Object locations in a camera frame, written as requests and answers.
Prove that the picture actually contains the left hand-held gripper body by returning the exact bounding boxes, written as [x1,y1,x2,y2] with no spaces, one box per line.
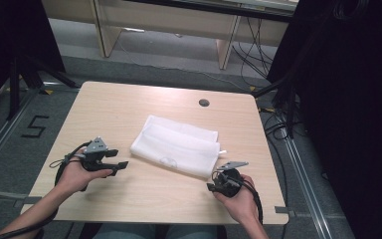
[80,135,109,172]

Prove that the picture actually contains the grey metal bracket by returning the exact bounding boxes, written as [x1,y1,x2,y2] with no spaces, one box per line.
[12,195,43,209]
[274,205,296,219]

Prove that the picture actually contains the black cables under desk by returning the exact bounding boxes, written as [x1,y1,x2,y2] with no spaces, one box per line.
[231,15,277,80]

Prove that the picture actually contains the white mesh laundry bag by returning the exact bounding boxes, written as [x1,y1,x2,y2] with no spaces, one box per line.
[129,114,229,180]

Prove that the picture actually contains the black curtain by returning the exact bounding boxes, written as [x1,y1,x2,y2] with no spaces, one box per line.
[266,0,382,239]
[0,0,67,116]

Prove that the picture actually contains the metal floor rail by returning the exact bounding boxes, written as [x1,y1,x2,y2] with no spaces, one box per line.
[0,85,45,175]
[279,128,333,239]

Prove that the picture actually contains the person's blue jeans legs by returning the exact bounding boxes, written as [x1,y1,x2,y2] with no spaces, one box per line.
[92,223,219,239]

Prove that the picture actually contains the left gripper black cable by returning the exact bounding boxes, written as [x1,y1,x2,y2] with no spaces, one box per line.
[49,140,94,187]

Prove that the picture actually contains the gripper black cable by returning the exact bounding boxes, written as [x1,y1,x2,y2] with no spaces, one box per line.
[234,178,265,225]
[49,140,94,187]

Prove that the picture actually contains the light wooden desk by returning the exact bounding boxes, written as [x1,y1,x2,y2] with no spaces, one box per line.
[41,0,300,71]

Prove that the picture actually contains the black floor cable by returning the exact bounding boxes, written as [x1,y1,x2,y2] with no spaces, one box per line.
[259,110,293,239]

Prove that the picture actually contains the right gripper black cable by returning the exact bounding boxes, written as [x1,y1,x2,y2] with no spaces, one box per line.
[234,178,265,225]

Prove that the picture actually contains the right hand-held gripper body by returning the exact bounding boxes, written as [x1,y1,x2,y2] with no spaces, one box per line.
[211,160,250,199]

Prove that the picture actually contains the person's right hand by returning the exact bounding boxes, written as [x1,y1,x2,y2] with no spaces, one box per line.
[213,174,261,227]

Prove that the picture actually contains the person's left hand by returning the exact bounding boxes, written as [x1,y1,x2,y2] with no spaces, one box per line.
[55,154,114,195]

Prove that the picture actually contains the black metal stand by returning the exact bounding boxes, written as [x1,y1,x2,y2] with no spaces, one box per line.
[251,70,300,139]
[5,55,82,121]

